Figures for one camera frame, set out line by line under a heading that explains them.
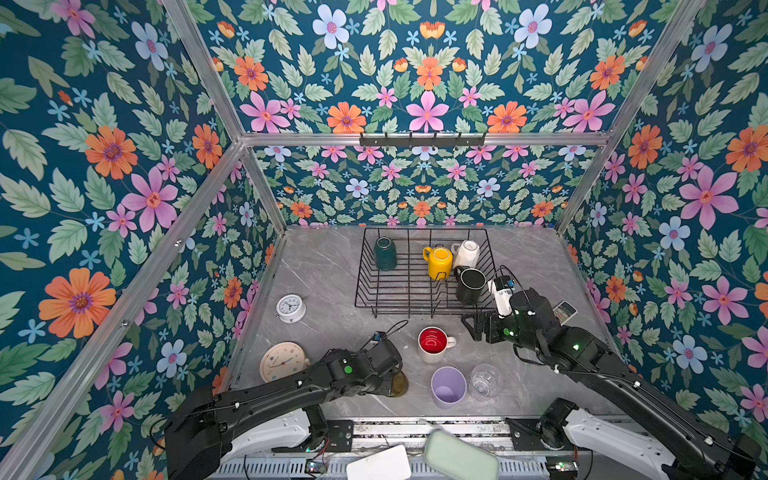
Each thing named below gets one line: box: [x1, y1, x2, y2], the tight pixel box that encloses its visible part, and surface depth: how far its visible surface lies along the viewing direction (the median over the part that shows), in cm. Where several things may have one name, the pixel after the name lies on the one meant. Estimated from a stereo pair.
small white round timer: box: [276, 293, 307, 324], surface depth 95 cm
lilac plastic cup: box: [430, 366, 468, 409], surface depth 75 cm
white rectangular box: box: [346, 444, 412, 480], surface depth 67 cm
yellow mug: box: [422, 246, 453, 281], surface depth 98 cm
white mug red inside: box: [417, 326, 457, 364], surface depth 86 cm
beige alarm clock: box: [259, 342, 311, 383], surface depth 86 cm
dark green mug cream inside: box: [374, 236, 398, 271], surface depth 101 cm
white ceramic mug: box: [451, 240, 480, 268], surface depth 99 cm
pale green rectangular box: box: [424, 429, 499, 480], surface depth 70 cm
